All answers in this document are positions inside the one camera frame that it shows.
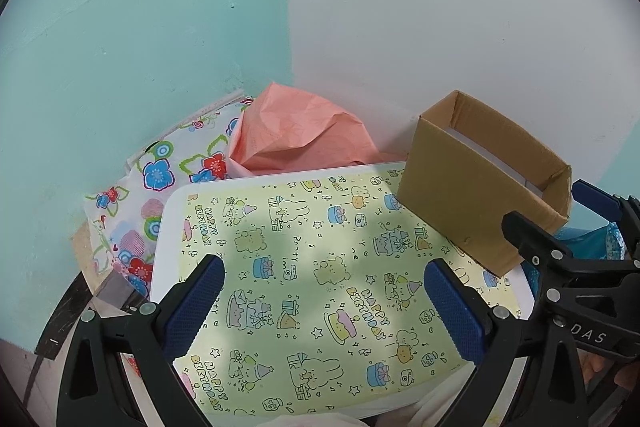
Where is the white plastic bag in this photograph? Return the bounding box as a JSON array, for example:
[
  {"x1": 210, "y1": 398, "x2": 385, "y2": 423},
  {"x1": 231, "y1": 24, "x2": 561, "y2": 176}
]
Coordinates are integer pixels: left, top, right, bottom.
[{"x1": 295, "y1": 367, "x2": 481, "y2": 427}]

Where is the yellow cartoon printed mat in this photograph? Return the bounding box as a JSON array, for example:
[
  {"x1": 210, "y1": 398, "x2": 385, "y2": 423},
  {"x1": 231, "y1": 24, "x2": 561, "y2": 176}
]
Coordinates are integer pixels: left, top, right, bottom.
[{"x1": 172, "y1": 169, "x2": 511, "y2": 415}]

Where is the blue patterned wrapping paper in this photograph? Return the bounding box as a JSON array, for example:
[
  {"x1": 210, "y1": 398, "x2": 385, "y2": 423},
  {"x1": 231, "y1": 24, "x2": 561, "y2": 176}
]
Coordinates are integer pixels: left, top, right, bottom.
[{"x1": 525, "y1": 207, "x2": 628, "y2": 303}]

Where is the floral patterned wrapping paper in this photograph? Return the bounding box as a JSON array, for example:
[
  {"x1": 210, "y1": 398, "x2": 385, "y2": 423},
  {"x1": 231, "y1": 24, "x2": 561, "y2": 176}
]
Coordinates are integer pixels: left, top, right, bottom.
[{"x1": 82, "y1": 94, "x2": 256, "y2": 303}]

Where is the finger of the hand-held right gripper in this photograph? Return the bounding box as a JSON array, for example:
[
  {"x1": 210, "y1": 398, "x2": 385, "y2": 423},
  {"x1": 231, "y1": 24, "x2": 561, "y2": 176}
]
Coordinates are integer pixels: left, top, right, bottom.
[
  {"x1": 571, "y1": 179, "x2": 640, "y2": 260},
  {"x1": 501, "y1": 212, "x2": 640, "y2": 319}
]

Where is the dark wooden board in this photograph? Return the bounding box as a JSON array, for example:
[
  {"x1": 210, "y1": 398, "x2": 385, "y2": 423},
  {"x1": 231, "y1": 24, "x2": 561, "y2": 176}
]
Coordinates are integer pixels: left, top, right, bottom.
[{"x1": 35, "y1": 272, "x2": 126, "y2": 360}]

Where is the grey block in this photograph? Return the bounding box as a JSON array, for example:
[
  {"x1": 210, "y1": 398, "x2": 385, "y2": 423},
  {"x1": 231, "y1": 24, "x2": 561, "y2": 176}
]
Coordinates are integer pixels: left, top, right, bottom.
[{"x1": 95, "y1": 274, "x2": 143, "y2": 313}]

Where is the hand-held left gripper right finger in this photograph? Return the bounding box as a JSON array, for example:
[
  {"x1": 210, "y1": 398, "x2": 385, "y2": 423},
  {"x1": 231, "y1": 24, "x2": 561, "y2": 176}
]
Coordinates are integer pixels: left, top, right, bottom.
[{"x1": 424, "y1": 258, "x2": 590, "y2": 427}]

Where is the crumpled pink paper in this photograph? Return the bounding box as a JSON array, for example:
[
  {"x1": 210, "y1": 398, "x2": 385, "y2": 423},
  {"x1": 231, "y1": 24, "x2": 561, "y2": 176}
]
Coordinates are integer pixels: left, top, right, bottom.
[{"x1": 227, "y1": 82, "x2": 411, "y2": 180}]

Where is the person's right hand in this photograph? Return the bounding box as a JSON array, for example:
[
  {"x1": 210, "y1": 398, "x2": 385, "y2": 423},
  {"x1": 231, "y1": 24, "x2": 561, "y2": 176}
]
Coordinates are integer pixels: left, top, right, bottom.
[{"x1": 582, "y1": 351, "x2": 640, "y2": 408}]

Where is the tan board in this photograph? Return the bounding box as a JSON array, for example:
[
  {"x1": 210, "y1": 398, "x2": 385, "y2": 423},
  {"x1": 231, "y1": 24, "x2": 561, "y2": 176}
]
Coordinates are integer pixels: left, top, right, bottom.
[{"x1": 70, "y1": 219, "x2": 101, "y2": 278}]

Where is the small white table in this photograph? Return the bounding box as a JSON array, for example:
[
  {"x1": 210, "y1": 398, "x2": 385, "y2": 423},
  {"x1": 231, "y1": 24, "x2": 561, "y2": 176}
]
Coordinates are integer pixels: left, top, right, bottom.
[{"x1": 150, "y1": 161, "x2": 536, "y2": 420}]

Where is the brown cardboard box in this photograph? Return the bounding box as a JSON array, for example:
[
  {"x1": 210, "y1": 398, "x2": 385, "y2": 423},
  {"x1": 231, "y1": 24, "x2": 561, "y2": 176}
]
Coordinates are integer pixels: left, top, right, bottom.
[{"x1": 396, "y1": 89, "x2": 572, "y2": 279}]

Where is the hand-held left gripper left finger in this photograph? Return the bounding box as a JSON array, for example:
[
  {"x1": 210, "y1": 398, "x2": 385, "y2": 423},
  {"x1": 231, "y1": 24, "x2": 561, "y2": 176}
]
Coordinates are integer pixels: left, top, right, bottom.
[{"x1": 56, "y1": 255, "x2": 225, "y2": 427}]

